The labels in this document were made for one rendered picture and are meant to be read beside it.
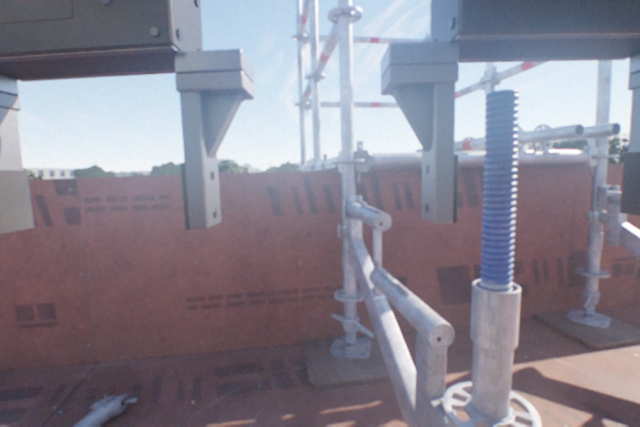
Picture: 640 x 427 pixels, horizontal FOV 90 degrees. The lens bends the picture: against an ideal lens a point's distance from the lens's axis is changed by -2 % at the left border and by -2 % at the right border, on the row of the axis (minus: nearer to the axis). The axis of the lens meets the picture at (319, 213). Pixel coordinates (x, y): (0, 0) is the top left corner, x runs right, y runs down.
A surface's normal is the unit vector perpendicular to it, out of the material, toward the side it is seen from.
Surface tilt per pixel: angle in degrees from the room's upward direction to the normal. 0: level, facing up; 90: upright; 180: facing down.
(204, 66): 90
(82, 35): 90
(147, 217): 90
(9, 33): 90
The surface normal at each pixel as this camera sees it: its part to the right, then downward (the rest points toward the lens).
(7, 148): 1.00, -0.03
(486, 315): -0.69, 0.11
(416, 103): -0.02, 0.12
